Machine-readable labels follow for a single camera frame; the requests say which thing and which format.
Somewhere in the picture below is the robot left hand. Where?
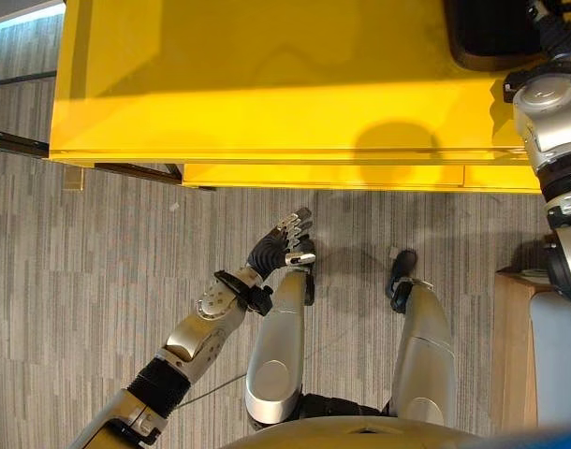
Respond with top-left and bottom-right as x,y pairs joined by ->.
245,207 -> 318,282

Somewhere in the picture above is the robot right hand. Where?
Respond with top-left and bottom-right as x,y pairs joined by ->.
524,0 -> 571,59

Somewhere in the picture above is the black sole-shaped part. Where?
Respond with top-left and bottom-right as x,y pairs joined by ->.
442,0 -> 549,72

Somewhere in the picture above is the yellow metal shelf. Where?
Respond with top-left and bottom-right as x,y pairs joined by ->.
42,0 -> 547,195

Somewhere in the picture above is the white plastic box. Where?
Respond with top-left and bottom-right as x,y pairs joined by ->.
528,289 -> 571,429

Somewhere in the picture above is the robot left dark foot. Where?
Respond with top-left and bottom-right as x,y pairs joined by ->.
296,237 -> 317,308

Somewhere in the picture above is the robot dark foot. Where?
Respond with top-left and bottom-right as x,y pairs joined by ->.
384,249 -> 418,313
296,237 -> 317,308

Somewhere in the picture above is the robot left silver leg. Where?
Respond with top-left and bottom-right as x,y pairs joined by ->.
244,267 -> 315,429

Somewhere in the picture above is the robot silver leg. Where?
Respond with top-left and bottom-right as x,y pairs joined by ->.
388,276 -> 458,427
244,267 -> 315,429

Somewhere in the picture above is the robot right dark foot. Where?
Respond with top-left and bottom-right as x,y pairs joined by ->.
384,249 -> 418,313

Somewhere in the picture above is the robot right silver leg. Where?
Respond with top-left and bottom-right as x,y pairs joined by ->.
388,276 -> 458,427

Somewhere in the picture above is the robot silver torso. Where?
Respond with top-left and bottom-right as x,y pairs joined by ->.
218,392 -> 490,449

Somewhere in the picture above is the paper label on floor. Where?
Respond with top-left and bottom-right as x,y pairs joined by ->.
62,167 -> 86,193

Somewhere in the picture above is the wooden stand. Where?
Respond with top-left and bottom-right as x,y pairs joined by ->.
493,267 -> 571,432

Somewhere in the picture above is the thin cable on floor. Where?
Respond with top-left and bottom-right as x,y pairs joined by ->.
171,372 -> 249,413

